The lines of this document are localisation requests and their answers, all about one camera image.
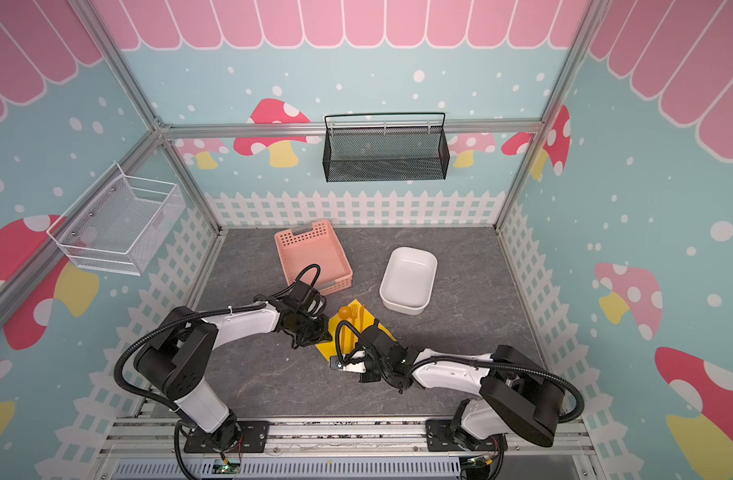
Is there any yellow paper napkin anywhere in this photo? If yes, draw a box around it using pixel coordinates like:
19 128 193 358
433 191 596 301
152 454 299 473
316 300 396 361

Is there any yellow plastic fork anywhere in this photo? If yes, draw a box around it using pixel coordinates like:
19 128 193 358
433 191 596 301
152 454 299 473
352 304 368 332

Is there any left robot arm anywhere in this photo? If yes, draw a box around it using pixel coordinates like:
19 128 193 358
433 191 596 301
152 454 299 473
114 264 332 453

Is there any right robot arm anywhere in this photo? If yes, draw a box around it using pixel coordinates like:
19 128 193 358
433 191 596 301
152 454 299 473
330 321 586 451

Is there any pink perforated basket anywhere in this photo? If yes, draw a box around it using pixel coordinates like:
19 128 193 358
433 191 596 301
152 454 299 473
274 220 354 296

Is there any white plastic tray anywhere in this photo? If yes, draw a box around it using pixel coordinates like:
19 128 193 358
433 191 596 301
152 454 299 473
380 247 439 316

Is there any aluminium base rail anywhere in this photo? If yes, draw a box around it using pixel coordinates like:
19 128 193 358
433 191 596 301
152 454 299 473
88 416 605 479

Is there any black wire wall basket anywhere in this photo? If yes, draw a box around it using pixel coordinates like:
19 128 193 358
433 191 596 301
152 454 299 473
322 112 451 183

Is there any white wire wall basket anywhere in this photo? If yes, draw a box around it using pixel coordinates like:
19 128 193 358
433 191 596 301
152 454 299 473
46 164 186 276

